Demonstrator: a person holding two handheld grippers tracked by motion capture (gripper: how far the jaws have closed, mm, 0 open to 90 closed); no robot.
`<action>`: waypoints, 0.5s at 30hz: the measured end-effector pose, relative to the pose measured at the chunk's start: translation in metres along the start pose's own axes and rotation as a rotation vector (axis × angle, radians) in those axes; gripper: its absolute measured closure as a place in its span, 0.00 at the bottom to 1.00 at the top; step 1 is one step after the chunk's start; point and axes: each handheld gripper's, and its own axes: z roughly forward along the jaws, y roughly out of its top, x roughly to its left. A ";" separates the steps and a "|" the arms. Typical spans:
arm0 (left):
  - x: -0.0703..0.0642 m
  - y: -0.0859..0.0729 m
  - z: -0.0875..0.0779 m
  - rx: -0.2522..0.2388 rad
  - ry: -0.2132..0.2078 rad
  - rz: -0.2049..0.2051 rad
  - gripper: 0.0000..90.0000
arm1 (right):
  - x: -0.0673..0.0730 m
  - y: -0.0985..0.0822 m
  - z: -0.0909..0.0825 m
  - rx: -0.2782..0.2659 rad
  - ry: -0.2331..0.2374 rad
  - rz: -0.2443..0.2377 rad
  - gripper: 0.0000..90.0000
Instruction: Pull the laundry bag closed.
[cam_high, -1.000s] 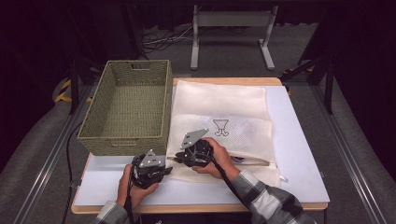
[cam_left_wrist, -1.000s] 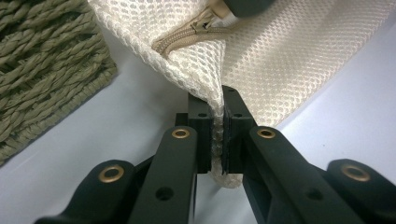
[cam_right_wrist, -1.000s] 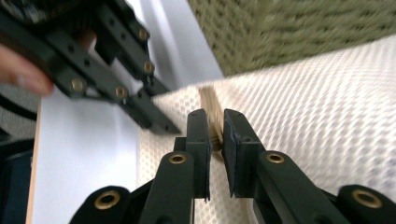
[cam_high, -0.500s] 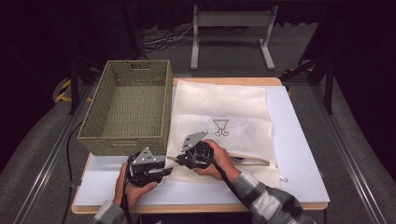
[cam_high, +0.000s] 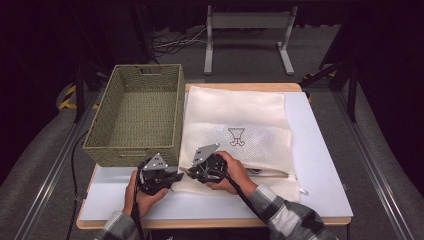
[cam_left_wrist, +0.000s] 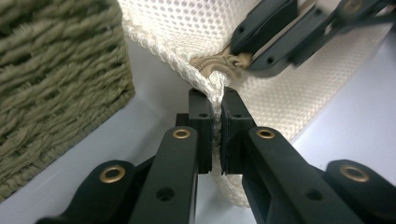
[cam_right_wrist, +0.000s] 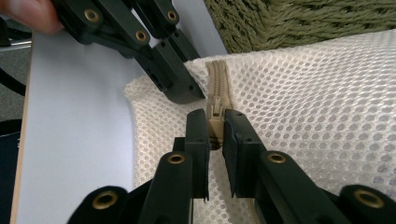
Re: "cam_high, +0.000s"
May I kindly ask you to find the grey metal stand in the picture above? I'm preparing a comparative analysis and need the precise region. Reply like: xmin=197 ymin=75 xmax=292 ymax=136
xmin=203 ymin=4 xmax=299 ymax=76

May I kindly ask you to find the black stand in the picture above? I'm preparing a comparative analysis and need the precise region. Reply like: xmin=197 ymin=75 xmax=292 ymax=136
xmin=299 ymin=59 xmax=360 ymax=123
xmin=73 ymin=62 xmax=112 ymax=124

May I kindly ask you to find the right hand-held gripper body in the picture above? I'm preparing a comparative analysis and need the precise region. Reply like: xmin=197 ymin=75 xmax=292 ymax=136
xmin=191 ymin=143 xmax=230 ymax=185

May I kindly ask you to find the hand-held gripper cable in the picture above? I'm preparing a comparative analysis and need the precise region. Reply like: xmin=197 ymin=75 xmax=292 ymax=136
xmin=130 ymin=171 xmax=146 ymax=240
xmin=222 ymin=172 xmax=268 ymax=225

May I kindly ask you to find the cream mesh laundry bag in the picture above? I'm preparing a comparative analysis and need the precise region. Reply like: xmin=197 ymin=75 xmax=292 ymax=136
xmin=171 ymin=85 xmax=310 ymax=203

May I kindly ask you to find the person's left hand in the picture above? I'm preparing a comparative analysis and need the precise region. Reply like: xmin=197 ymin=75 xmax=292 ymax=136
xmin=122 ymin=169 xmax=170 ymax=220

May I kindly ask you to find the bundle of floor cables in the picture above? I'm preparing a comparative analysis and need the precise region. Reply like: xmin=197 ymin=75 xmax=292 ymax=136
xmin=151 ymin=26 xmax=210 ymax=58

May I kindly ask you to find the person's right hand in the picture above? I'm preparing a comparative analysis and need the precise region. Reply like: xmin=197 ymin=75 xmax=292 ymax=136
xmin=205 ymin=150 xmax=259 ymax=198

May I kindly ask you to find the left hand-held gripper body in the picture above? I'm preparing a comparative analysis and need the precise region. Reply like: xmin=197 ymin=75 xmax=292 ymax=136
xmin=136 ymin=152 xmax=172 ymax=196

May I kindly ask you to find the metal floor rail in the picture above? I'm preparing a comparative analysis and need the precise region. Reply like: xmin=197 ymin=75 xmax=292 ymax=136
xmin=13 ymin=89 xmax=103 ymax=240
xmin=333 ymin=89 xmax=418 ymax=240

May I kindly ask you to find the left hand-held gripper cable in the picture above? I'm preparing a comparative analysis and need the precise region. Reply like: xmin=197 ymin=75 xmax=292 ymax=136
xmin=130 ymin=171 xmax=146 ymax=240

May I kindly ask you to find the olive woven basket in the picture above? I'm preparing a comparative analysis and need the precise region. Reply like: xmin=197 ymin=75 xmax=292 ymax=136
xmin=82 ymin=63 xmax=187 ymax=168

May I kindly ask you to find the yellow black striped tape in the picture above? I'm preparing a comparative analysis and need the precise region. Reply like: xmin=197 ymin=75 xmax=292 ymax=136
xmin=58 ymin=84 xmax=101 ymax=111

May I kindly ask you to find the thin black cable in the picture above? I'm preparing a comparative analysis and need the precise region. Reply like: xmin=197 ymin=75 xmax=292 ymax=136
xmin=65 ymin=130 xmax=90 ymax=240

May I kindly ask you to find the right hand-held gripper cable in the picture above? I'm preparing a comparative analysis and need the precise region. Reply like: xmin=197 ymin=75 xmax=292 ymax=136
xmin=222 ymin=172 xmax=268 ymax=225

